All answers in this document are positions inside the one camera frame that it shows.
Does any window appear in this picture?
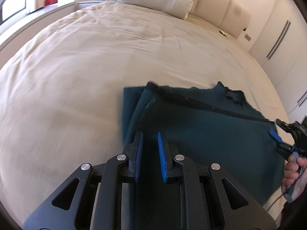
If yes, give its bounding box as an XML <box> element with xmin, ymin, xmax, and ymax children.
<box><xmin>0</xmin><ymin>0</ymin><xmax>27</xmax><ymax>22</ymax></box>

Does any bed with beige duvet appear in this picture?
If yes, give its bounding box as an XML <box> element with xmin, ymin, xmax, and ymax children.
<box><xmin>0</xmin><ymin>0</ymin><xmax>290</xmax><ymax>230</ymax></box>

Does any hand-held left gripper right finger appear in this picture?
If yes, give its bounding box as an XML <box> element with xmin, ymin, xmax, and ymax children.
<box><xmin>157</xmin><ymin>132</ymin><xmax>278</xmax><ymax>230</ymax></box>

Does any person's right hand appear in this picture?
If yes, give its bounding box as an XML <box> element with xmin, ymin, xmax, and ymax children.
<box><xmin>282</xmin><ymin>156</ymin><xmax>307</xmax><ymax>197</ymax></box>

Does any white wardrobe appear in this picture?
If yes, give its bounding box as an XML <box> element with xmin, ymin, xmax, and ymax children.
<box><xmin>248</xmin><ymin>0</ymin><xmax>307</xmax><ymax>115</ymax></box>

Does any black cable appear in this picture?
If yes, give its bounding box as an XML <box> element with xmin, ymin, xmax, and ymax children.
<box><xmin>265</xmin><ymin>190</ymin><xmax>288</xmax><ymax>212</ymax></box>

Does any long black wardrobe handle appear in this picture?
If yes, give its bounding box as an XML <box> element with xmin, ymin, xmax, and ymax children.
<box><xmin>266</xmin><ymin>20</ymin><xmax>291</xmax><ymax>59</ymax></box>

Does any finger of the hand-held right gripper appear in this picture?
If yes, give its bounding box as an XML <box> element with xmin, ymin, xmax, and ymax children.
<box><xmin>275</xmin><ymin>118</ymin><xmax>299</xmax><ymax>135</ymax></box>
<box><xmin>269</xmin><ymin>129</ymin><xmax>298</xmax><ymax>160</ymax></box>

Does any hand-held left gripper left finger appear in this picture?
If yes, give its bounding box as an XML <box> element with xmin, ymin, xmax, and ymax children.
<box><xmin>23</xmin><ymin>131</ymin><xmax>144</xmax><ymax>230</ymax></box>

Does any dark green sweater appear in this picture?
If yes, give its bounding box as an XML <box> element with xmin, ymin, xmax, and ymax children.
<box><xmin>121</xmin><ymin>81</ymin><xmax>286</xmax><ymax>230</ymax></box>

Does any beige padded headboard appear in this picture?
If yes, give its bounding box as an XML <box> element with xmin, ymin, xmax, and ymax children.
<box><xmin>189</xmin><ymin>0</ymin><xmax>251</xmax><ymax>40</ymax></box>

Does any white window ledge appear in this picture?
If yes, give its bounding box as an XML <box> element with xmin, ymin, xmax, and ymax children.
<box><xmin>0</xmin><ymin>1</ymin><xmax>78</xmax><ymax>53</ymax></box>

